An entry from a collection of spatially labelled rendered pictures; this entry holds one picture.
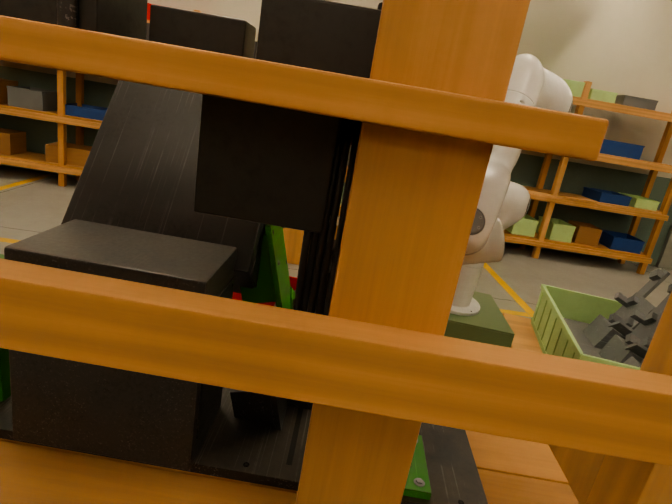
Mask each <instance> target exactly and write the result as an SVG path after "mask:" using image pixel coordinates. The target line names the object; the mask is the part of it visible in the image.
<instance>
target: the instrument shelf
mask: <svg viewBox="0 0 672 504"><path fill-rule="evenodd" d="M0 59H1V60H6V61H12V62H18V63H24V64H30V65H36V66H41V67H47V68H53V69H59V70H65V71H70V72H76V73H82V74H88V75H94V76H99V77H105V78H111V79H117V80H123V81H128V82H134V83H140V84H146V85H152V86H157V87H163V88H169V89H175V90H181V91H186V92H192V93H198V94H204V95H210V96H215V97H221V98H227V99H233V100H239V101H245V102H250V103H256V104H262V105H268V106H274V107H279V108H285V109H291V110H297V111H303V112H308V113H314V114H320V115H326V116H332V117H337V118H343V119H349V120H355V121H361V122H366V123H372V124H378V125H384V126H390V127H395V128H401V129H407V130H413V131H419V132H425V133H430V134H436V135H442V136H448V137H454V138H459V139H465V140H471V141H477V142H483V143H488V144H494V145H500V146H506V147H512V148H517V149H523V150H529V151H535V152H541V153H546V154H552V155H558V156H564V157H570V158H575V159H581V160H587V161H596V160H597V158H598V156H599V153H600V150H601V146H602V143H603V140H604V137H605V134H606V131H607V128H608V125H609V121H608V120H606V119H603V118H597V117H591V116H585V115H579V114H573V113H568V112H562V111H556V110H550V109H544V108H538V107H533V106H527V105H521V104H515V103H509V102H503V101H498V100H492V99H486V98H480V97H474V96H469V95H463V94H457V93H451V92H445V91H439V90H434V89H428V88H422V87H416V86H410V85H404V84H399V83H393V82H387V81H381V80H375V79H369V78H364V77H358V76H352V75H346V74H340V73H334V72H329V71H323V70H317V69H311V68H305V67H300V66H294V65H288V64H282V63H276V62H270V61H265V60H259V59H253V58H247V57H241V56H235V55H230V54H224V53H218V52H212V51H206V50H200V49H195V48H189V47H183V46H177V45H171V44H165V43H160V42H154V41H148V40H142V39H136V38H131V37H125V36H119V35H113V34H107V33H101V32H96V31H90V30H84V29H78V28H72V27H66V26H61V25H55V24H49V23H43V22H37V21H31V20H26V19H20V18H14V17H8V16H2V15H0Z"/></svg>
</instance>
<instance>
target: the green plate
mask: <svg viewBox="0 0 672 504"><path fill-rule="evenodd" d="M278 260H279V261H280V265H279V266H278ZM290 287H291V286H290V278H289V271H288V264H287V256H286V249H285V241H284V234H283V228H282V227H280V226H274V225H268V224H266V225H265V233H264V235H263V240H262V248H261V256H260V264H259V273H258V281H257V287H254V288H252V289H251V288H246V287H240V290H241V296H242V301H247V302H252V303H266V302H276V307H281V308H287V309H290Z"/></svg>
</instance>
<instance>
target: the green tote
mask: <svg viewBox="0 0 672 504"><path fill-rule="evenodd" d="M540 288H541V292H540V295H539V299H538V302H537V305H536V308H535V311H534V314H533V317H531V324H532V327H533V330H534V332H535V335H536V337H537V340H538V342H539V345H540V348H541V350H542V353H544V354H549V355H555V356H561V357H566V358H572V359H578V360H584V361H589V362H595V363H601V364H606V365H612V366H618V367H624V368H629V369H635V370H640V367H636V366H632V365H628V364H623V363H619V362H615V361H611V360H607V359H603V358H599V357H595V356H591V355H587V354H583V352H582V350H581V348H580V346H579V345H578V343H577V341H576V339H575V338H574V336H573V334H572V332H571V330H570V329H569V327H568V325H567V323H566V322H565V320H564V318H567V319H572V320H576V321H580V322H584V323H589V324H590V323H591V322H592V321H593V320H594V319H595V318H596V317H597V316H598V315H599V314H601V315H602V316H604V317H605V318H606V319H609V316H610V314H613V313H615V312H616V311H617V310H618V309H619V308H620V307H621V306H622V304H621V303H619V302H618V301H616V300H612V299H608V298H603V297H599V296H594V295H590V294H585V293H581V292H576V291H572V290H567V289H563V288H558V287H554V286H549V285H545V284H541V287H540Z"/></svg>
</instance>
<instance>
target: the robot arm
mask: <svg viewBox="0 0 672 504"><path fill-rule="evenodd" d="M504 102H509V103H515V104H521V105H527V106H533V107H538V108H544V109H550V110H556V111H562V112H568V113H570V111H571V108H572V105H573V96H572V92H571V90H570V88H569V86H568V85H567V83H566V82H565V81H564V80H563V79H562V78H560V77H559V76H557V75H556V74H554V73H552V72H550V71H548V70H547V69H545V68H543V67H542V64H541V62H540V61H539V60H538V59H537V57H535V56H533V55H531V54H520V55H517V56H516V59H515V63H514V66H513V70H512V74H511V78H510V82H509V86H508V90H507V94H506V97H505V101H504ZM521 151H522V149H517V148H512V147H506V146H500V145H494V144H493V148H492V152H491V156H490V160H489V163H488V167H487V171H486V175H485V179H484V183H483V187H482V191H481V194H480V198H479V202H478V206H477V210H476V214H475V218H474V222H473V225H472V229H471V233H470V237H469V241H468V245H467V249H466V253H465V256H464V260H463V264H462V268H461V272H460V276H459V280H458V284H457V288H456V291H455V295H454V299H453V303H452V307H451V311H450V313H452V314H456V315H461V316H473V315H476V314H478V313H479V311H480V305H479V303H478V302H477V301H476V300H475V299H474V298H473V294H474V291H475V289H476V286H477V283H478V280H479V277H480V275H481V272H482V269H483V266H484V263H490V262H499V261H501V260H502V258H503V255H504V250H505V237H504V230H505V229H507V228H508V227H510V226H512V225H513V224H515V223H517V222H518V221H519V220H521V219H522V218H523V217H524V216H525V215H526V213H527V211H528V209H529V206H530V201H531V199H530V194H529V192H528V190H527V189H526V188H525V187H524V186H522V185H520V184H518V183H515V182H511V181H510V180H511V172H512V169H513V168H514V167H515V165H516V163H517V161H518V159H519V156H520V154H521Z"/></svg>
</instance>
